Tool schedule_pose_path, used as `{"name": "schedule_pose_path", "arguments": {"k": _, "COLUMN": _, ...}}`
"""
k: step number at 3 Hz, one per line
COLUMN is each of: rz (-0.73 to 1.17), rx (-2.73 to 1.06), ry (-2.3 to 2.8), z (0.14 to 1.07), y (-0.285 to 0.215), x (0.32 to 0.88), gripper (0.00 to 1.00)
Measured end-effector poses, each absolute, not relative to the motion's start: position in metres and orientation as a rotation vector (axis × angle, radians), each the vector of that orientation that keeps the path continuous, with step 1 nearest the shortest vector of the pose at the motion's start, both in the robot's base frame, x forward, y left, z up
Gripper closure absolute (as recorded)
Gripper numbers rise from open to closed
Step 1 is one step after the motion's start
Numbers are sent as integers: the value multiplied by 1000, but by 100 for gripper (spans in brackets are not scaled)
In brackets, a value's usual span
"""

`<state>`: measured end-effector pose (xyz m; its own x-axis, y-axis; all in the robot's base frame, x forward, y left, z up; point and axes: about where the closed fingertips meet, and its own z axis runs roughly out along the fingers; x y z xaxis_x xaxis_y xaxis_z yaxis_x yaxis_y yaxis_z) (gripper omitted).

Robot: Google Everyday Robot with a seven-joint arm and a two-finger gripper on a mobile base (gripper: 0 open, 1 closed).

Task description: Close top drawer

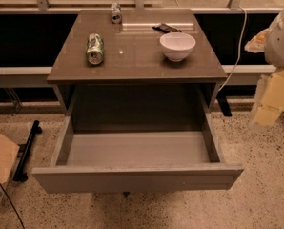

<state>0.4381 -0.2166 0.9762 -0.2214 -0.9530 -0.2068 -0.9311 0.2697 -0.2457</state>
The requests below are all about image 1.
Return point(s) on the white ceramic bowl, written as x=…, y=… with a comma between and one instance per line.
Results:
x=177, y=46

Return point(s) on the black metal bar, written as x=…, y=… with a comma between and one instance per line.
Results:
x=24, y=151

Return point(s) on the grey drawer cabinet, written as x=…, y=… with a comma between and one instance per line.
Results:
x=136, y=88

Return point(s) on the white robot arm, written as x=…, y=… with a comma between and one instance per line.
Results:
x=269, y=95

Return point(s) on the yellowish foam gripper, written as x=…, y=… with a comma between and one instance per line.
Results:
x=281, y=47

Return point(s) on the grey top drawer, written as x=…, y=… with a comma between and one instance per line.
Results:
x=137, y=162

